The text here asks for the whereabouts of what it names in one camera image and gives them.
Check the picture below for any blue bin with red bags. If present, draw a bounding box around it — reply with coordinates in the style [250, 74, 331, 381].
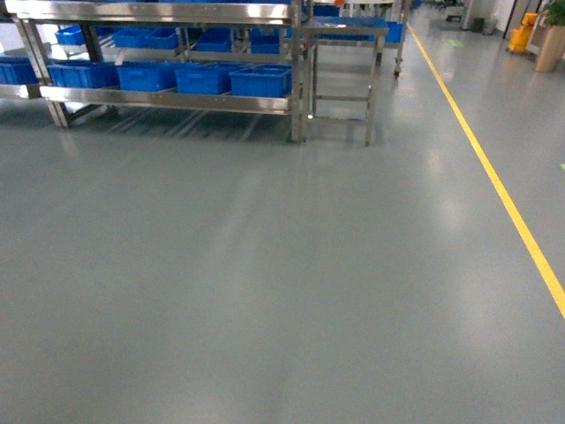
[229, 64, 292, 98]

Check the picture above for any blue plastic bin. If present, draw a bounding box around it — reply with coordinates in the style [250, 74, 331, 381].
[175, 63, 252, 95]
[0, 57, 38, 85]
[47, 61, 119, 88]
[116, 62, 195, 92]

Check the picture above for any stainless steel flow rack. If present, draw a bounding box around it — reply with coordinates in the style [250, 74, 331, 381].
[1, 1, 304, 143]

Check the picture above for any small stainless steel table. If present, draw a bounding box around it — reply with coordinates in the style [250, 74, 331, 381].
[302, 17, 388, 146]

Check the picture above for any yellow mop bucket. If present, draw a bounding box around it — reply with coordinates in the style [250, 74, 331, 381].
[508, 12, 538, 53]

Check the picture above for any plant in gold pot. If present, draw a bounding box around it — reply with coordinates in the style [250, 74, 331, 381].
[535, 0, 564, 73]

